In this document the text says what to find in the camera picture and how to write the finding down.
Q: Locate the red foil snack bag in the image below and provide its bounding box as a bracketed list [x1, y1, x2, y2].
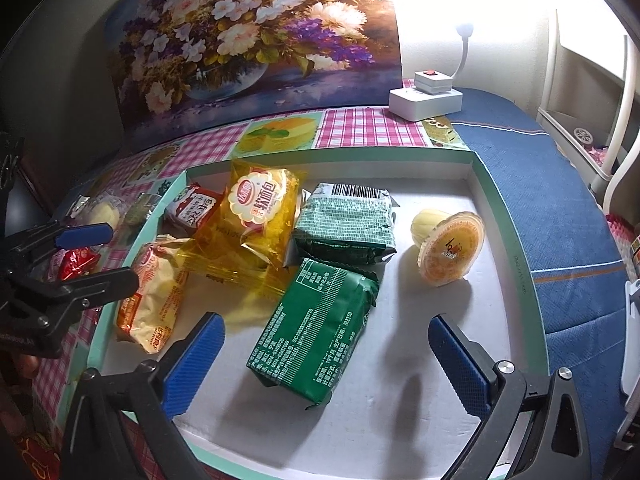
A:
[46, 247, 100, 282]

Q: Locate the clear white pastry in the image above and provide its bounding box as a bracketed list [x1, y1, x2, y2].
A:
[76, 193, 127, 231]

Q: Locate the clear green pastry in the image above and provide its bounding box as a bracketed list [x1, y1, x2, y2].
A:
[124, 193, 160, 226]

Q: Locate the orange swiss roll pack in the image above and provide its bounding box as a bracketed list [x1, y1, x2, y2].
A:
[115, 234, 189, 354]

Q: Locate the dark green biscuit pack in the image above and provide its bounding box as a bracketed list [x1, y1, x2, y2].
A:
[246, 258, 380, 408]

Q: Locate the yellow jelly cup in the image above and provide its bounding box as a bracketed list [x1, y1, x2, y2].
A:
[410, 209, 485, 287]

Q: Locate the red white milk biscuit pack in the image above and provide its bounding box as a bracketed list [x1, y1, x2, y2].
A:
[164, 183, 224, 235]

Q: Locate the yellow soft bread bag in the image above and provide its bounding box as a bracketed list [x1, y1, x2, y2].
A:
[180, 159, 306, 298]

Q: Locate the green white patterned snack pack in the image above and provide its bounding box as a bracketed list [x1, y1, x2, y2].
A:
[293, 182, 396, 266]

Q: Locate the person's left hand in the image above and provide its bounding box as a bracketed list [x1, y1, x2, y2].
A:
[1, 351, 40, 386]

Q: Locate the checkered fruit tablecloth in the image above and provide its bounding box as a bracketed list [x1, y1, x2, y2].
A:
[29, 104, 471, 480]

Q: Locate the blue quilted cloth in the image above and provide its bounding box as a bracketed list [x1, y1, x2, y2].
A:
[449, 88, 627, 476]

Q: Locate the teal rimmed white tray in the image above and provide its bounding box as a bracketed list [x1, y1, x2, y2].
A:
[86, 147, 551, 480]

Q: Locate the flower painting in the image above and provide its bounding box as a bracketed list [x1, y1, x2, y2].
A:
[104, 0, 402, 151]

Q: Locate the white power strip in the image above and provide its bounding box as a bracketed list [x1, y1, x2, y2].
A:
[388, 70, 463, 122]

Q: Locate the white shelf unit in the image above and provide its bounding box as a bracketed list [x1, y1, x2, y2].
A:
[537, 11, 639, 214]

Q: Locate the white usb lamp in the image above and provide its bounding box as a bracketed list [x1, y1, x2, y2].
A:
[451, 23, 474, 82]

